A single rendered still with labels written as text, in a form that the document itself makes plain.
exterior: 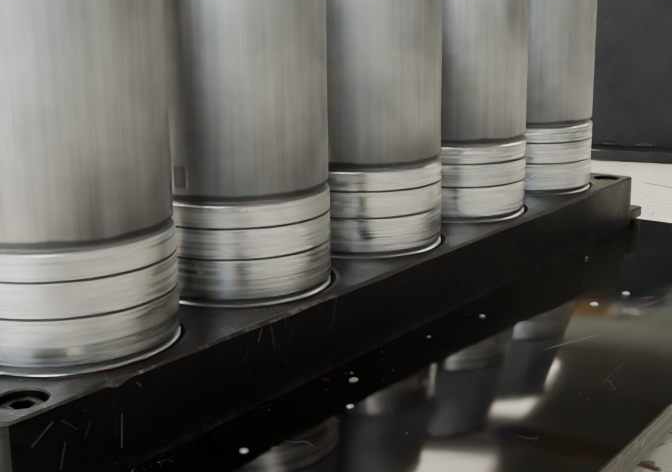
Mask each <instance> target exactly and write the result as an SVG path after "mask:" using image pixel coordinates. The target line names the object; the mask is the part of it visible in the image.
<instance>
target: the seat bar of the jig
mask: <svg viewBox="0 0 672 472"><path fill-rule="evenodd" d="M589 185H590V186H589V189H588V190H585V191H581V192H577V193H570V194H561V195H537V196H534V195H525V197H524V206H523V207H524V214H523V215H521V216H518V217H515V218H511V219H506V220H500V221H493V222H481V223H441V235H440V238H441V246H439V247H437V248H435V249H433V250H430V251H427V252H424V253H420V254H415V255H410V256H403V257H395V258H384V259H338V258H331V273H330V276H331V286H330V287H329V288H328V289H326V290H324V291H323V292H321V293H318V294H316V295H313V296H311V297H307V298H304V299H301V300H297V301H292V302H287V303H282V304H276V305H269V306H260V307H247V308H208V307H196V306H188V305H181V304H179V306H180V327H181V339H180V341H179V342H178V343H177V344H175V345H174V346H173V347H171V348H170V349H168V350H166V351H165V352H163V353H161V354H159V355H156V356H154V357H152V358H149V359H147V360H144V361H141V362H138V363H135V364H132V365H128V366H125V367H121V368H117V369H112V370H108V371H103V372H97V373H91V374H84V375H76V376H66V377H52V378H18V377H6V376H0V472H124V471H126V470H128V469H130V468H132V467H134V466H136V465H138V464H140V463H143V462H145V461H147V460H149V459H151V458H153V457H155V456H157V455H159V454H161V453H163V452H165V451H167V450H169V449H171V448H173V447H175V446H177V445H179V444H181V443H183V442H185V441H187V440H190V439H192V438H194V437H196V436H198V435H200V434H202V433H204V432H206V431H208V430H210V429H212V428H214V427H216V426H218V425H220V424H222V423H224V422H226V421H228V420H230V419H232V418H234V417H236V416H239V415H241V414H243V413H245V412H247V411H249V410H251V409H253V408H255V407H257V406H259V405H261V404H263V403H265V402H267V401H269V400H271V399H273V398H275V397H277V396H279V395H281V394H283V393H286V392H288V391H290V390H292V389H294V388H296V387H298V386H300V385H302V384H304V383H306V382H308V381H310V380H312V379H314V378H316V377H318V376H320V375H322V374H324V373H326V372H328V371H330V370H332V369H335V368H337V367H339V366H341V365H343V364H345V363H347V362H349V361H351V360H353V359H355V358H357V357H359V356H361V355H363V354H365V353H367V352H369V351H371V350H373V349H375V348H377V347H379V346H381V345H384V344H386V343H388V342H390V341H392V340H394V339H396V338H398V337H400V336H402V335H404V334H406V333H408V332H410V331H412V330H414V329H416V328H418V327H420V326H422V325H424V324H426V323H428V322H431V321H433V320H435V319H437V318H439V317H441V316H443V315H445V314H447V313H449V312H451V311H453V310H455V309H457V308H459V307H461V306H463V305H465V304H467V303H469V302H471V301H473V300H475V299H477V298H480V297H482V296H484V295H486V294H488V293H490V292H492V291H494V290H496V289H498V288H500V287H502V286H504V285H506V284H508V283H510V282H512V281H514V280H516V279H518V278H520V277H522V276H524V275H526V274H529V273H531V272H533V271H535V270H537V269H539V268H541V267H543V266H545V265H547V264H549V263H551V262H553V261H555V260H557V259H559V258H561V257H563V256H565V255H567V254H569V253H571V252H573V251H576V250H578V249H580V248H582V247H584V246H586V245H588V244H590V243H592V242H594V241H596V240H598V239H600V238H602V237H604V236H606V235H608V234H610V233H612V232H614V231H616V230H618V229H620V228H622V227H625V226H627V225H629V222H630V204H631V186H632V178H631V177H630V176H622V175H613V174H603V173H593V172H590V181H589Z"/></svg>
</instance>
